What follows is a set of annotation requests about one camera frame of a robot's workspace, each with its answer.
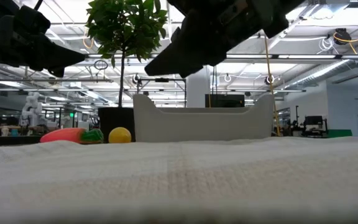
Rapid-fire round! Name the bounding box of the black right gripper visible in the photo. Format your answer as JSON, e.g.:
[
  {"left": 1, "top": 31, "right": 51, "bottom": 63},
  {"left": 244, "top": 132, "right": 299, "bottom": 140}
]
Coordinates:
[{"left": 144, "top": 0, "right": 304, "bottom": 78}]

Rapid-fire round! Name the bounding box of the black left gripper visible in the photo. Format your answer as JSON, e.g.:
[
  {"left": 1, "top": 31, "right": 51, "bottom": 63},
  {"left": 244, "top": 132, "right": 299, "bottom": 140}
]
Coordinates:
[{"left": 0, "top": 0, "right": 86, "bottom": 78}]

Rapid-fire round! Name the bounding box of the orange toy carrot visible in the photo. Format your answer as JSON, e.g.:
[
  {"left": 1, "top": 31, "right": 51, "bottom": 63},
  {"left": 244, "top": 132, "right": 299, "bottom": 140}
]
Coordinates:
[{"left": 39, "top": 127, "right": 104, "bottom": 145}]

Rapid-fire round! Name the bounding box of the yellow toy lemon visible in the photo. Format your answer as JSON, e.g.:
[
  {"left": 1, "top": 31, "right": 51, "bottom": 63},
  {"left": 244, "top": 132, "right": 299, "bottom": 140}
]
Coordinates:
[{"left": 108, "top": 126, "right": 132, "bottom": 144}]

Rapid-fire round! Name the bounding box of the clear plastic tupperware container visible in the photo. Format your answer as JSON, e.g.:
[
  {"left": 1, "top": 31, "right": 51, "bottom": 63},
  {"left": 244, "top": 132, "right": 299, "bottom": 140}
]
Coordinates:
[{"left": 132, "top": 93, "right": 275, "bottom": 143}]

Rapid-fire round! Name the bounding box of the white building column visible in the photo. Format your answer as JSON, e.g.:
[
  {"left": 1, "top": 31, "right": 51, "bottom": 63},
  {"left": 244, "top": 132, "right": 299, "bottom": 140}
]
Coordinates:
[{"left": 186, "top": 65, "right": 211, "bottom": 108}]

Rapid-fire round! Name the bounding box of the black computer case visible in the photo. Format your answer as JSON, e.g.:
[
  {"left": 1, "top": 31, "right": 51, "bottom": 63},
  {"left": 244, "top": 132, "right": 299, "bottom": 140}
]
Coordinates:
[{"left": 204, "top": 93, "right": 246, "bottom": 108}]

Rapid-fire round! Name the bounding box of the green potted plant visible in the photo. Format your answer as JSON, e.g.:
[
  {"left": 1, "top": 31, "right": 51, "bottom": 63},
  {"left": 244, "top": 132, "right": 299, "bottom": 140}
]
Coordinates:
[{"left": 85, "top": 0, "right": 169, "bottom": 144}]

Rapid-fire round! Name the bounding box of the white checked kitchen towel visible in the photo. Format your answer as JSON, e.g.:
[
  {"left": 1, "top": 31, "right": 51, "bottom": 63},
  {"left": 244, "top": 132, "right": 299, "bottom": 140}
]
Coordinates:
[{"left": 0, "top": 136, "right": 358, "bottom": 224}]

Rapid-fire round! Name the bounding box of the black gantry frame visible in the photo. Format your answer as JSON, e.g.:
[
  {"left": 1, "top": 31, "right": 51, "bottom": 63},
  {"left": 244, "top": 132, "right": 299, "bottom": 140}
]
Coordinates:
[{"left": 136, "top": 77, "right": 187, "bottom": 108}]

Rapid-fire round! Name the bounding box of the yellow power cable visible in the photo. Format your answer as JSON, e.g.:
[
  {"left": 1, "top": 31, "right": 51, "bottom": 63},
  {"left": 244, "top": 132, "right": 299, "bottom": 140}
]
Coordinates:
[{"left": 264, "top": 34, "right": 282, "bottom": 137}]

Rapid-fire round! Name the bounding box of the black ceiling cable reel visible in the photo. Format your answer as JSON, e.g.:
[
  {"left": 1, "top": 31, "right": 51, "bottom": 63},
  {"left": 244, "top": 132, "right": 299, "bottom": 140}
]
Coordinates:
[{"left": 333, "top": 27, "right": 348, "bottom": 46}]

